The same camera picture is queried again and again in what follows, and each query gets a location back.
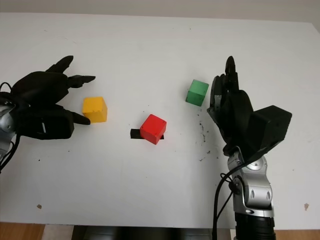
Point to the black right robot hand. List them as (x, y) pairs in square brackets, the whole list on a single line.
[(236, 112)]

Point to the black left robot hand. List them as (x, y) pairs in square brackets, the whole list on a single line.
[(42, 87)]

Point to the green cube block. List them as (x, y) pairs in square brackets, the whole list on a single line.
[(197, 92)]

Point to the yellow cube block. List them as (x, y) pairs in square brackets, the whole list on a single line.
[(96, 110)]

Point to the red cube block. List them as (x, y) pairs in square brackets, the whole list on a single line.
[(152, 128)]

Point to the black tape strip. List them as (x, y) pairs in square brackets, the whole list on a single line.
[(135, 133)]

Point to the dark robot torso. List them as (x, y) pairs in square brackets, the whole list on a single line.
[(140, 234)]

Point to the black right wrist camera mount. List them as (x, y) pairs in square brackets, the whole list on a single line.
[(271, 127)]

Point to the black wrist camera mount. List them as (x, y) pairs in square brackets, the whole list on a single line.
[(271, 127), (50, 125)]

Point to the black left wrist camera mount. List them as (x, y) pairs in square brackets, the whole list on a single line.
[(50, 125)]

